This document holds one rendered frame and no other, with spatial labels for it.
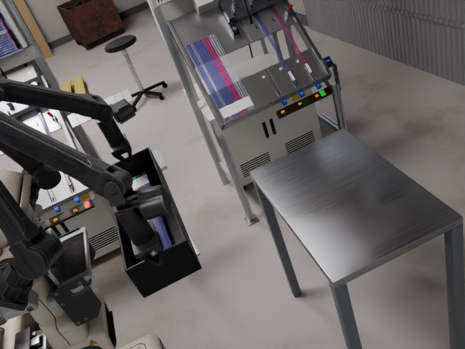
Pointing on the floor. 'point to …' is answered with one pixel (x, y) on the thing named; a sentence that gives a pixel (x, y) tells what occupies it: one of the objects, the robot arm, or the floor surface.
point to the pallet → (75, 86)
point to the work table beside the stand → (357, 220)
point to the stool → (132, 66)
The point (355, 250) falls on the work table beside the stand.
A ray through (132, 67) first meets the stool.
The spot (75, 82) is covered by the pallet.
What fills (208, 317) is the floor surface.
